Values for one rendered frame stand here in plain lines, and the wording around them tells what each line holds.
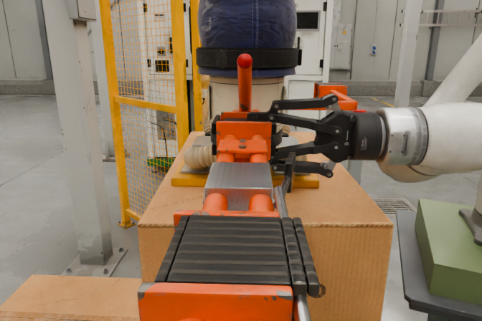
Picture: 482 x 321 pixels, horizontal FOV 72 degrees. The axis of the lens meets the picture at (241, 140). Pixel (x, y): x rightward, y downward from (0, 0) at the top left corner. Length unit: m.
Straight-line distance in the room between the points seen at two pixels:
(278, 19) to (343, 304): 0.52
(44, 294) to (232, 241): 1.20
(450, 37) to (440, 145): 10.87
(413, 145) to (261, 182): 0.29
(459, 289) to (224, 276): 0.86
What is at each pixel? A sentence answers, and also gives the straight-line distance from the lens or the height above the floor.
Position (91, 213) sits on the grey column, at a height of 0.37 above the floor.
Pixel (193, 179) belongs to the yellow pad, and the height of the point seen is 1.08.
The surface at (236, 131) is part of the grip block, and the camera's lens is 0.50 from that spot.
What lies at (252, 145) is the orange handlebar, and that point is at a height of 1.21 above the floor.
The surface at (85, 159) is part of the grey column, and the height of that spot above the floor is 0.72.
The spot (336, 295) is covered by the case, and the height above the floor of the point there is 0.94.
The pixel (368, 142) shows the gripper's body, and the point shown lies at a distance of 0.52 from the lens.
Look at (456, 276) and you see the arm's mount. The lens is 0.99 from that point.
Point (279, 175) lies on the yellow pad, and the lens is 0.67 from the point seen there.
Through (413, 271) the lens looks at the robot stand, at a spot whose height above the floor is 0.75.
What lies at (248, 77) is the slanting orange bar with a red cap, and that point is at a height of 1.29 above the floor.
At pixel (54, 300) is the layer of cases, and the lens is 1.34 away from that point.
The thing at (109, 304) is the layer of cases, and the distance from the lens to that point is 1.26.
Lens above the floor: 1.33
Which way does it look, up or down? 15 degrees down
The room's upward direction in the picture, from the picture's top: straight up
